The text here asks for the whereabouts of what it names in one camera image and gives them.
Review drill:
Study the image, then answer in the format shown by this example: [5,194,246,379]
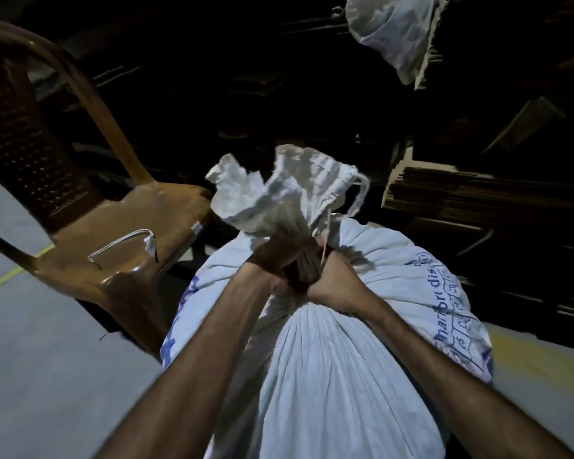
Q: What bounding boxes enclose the person's left hand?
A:
[240,236,310,299]

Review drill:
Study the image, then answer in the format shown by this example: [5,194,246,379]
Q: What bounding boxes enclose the person's right hand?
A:
[300,235,364,315]

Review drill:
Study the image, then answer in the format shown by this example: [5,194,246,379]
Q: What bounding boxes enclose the thin white tying string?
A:
[316,212,335,278]

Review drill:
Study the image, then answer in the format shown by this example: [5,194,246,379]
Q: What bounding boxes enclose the large white woven sack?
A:
[160,144,494,459]

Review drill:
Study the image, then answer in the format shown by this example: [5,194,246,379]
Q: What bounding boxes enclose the person's left forearm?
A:
[96,263,274,459]

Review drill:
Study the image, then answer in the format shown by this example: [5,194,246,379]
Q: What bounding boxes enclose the person's right forearm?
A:
[347,294,574,459]

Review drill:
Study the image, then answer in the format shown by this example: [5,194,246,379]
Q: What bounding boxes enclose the stack of flattened cardboard sheets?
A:
[380,138,574,325]

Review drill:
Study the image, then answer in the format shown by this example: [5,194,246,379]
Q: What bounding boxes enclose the brown plastic chair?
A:
[0,16,219,361]

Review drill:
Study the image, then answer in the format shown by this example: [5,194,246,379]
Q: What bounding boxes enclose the white cloth bag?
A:
[345,0,442,85]

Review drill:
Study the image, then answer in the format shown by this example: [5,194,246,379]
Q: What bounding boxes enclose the white cord loop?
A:
[87,228,159,271]

